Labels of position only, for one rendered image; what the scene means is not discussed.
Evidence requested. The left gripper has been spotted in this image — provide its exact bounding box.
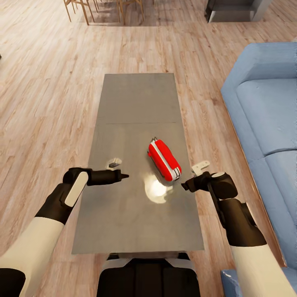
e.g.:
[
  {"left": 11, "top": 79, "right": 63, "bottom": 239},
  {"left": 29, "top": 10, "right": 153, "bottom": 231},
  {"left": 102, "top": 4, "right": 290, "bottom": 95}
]
[{"left": 99, "top": 169, "right": 129, "bottom": 185}]

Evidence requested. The radio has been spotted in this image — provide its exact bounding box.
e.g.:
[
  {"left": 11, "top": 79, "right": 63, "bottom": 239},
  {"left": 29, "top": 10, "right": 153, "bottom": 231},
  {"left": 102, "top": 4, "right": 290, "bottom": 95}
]
[{"left": 148, "top": 139, "right": 182, "bottom": 182}]

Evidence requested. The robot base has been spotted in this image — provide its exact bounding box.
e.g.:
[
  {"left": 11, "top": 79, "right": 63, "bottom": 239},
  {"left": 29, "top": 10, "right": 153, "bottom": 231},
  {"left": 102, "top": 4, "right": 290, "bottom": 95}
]
[{"left": 97, "top": 253, "right": 200, "bottom": 297}]

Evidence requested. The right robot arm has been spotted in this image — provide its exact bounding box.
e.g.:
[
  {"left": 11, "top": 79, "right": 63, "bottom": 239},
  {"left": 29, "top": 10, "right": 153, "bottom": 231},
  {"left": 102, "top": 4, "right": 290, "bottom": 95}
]
[{"left": 181, "top": 160, "right": 297, "bottom": 297}]

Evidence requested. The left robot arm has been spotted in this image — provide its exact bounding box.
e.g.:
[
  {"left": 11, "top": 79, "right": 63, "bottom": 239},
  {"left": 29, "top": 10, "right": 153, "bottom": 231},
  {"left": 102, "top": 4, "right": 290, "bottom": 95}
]
[{"left": 0, "top": 158, "right": 129, "bottom": 297}]

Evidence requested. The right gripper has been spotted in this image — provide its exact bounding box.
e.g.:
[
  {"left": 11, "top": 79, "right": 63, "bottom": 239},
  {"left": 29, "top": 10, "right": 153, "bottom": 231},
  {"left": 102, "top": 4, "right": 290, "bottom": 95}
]
[{"left": 181, "top": 171, "right": 210, "bottom": 193}]

